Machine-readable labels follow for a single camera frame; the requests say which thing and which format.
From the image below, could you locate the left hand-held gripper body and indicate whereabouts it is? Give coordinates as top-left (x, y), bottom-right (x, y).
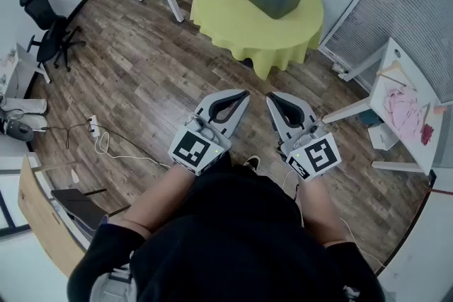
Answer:
top-left (168, 112), bottom-right (233, 176)

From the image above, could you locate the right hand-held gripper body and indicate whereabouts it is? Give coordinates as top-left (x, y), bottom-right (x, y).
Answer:
top-left (284, 120), bottom-right (343, 182)

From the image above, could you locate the person's right forearm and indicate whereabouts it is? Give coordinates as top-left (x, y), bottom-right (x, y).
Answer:
top-left (299, 175), bottom-right (348, 247)

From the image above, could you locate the person's left forearm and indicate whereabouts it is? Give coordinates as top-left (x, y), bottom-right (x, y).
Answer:
top-left (122, 162), bottom-right (197, 235)

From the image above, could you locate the dark teal bin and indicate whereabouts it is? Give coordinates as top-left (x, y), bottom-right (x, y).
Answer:
top-left (360, 109), bottom-right (385, 127)

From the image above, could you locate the white box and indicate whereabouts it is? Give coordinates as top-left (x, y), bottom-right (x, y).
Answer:
top-left (367, 123), bottom-right (401, 151)

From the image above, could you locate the wooden clothes hanger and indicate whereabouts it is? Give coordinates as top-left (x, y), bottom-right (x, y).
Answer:
top-left (375, 59), bottom-right (419, 93)

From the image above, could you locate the person's right shoe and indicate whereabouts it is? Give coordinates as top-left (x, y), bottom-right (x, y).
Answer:
top-left (243, 155), bottom-right (262, 173)

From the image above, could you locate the white floor plug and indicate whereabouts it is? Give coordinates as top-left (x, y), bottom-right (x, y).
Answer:
top-left (332, 62), bottom-right (350, 81)

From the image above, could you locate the round table with yellow tablecloth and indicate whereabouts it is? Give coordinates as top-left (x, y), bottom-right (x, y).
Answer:
top-left (190, 0), bottom-right (325, 81)

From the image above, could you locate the light pink garment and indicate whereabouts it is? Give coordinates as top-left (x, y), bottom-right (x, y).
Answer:
top-left (384, 83), bottom-right (425, 141)

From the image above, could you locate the white power strip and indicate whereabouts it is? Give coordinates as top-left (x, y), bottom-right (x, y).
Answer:
top-left (87, 115), bottom-right (101, 139)

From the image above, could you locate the person's black shirt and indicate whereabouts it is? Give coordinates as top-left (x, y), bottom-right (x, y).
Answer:
top-left (67, 151), bottom-right (386, 302)

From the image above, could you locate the red cloth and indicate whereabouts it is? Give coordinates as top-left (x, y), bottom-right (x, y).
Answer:
top-left (420, 123), bottom-right (436, 146)

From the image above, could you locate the black stool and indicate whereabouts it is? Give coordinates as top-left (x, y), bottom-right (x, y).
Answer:
top-left (50, 187), bottom-right (130, 233)

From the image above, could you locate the slatted blinds panel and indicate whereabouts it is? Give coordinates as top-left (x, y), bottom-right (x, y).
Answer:
top-left (318, 0), bottom-right (453, 104)

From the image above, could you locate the grey worn pouch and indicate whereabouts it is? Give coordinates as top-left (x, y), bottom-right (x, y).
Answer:
top-left (90, 265), bottom-right (137, 302)

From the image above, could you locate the light wooden board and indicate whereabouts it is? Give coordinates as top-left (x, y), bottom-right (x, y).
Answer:
top-left (17, 153), bottom-right (88, 279)

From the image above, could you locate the black round device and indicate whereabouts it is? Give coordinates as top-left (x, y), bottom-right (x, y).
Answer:
top-left (2, 118), bottom-right (35, 143)

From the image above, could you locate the black office chair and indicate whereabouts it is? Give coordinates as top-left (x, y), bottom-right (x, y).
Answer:
top-left (19, 0), bottom-right (86, 74)

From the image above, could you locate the small white side desk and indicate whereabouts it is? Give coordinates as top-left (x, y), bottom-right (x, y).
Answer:
top-left (0, 42), bottom-right (51, 100)

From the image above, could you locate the black cable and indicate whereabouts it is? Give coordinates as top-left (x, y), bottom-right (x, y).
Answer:
top-left (33, 121), bottom-right (171, 167)

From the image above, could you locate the white cable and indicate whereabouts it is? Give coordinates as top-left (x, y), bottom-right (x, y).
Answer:
top-left (95, 132), bottom-right (171, 170)

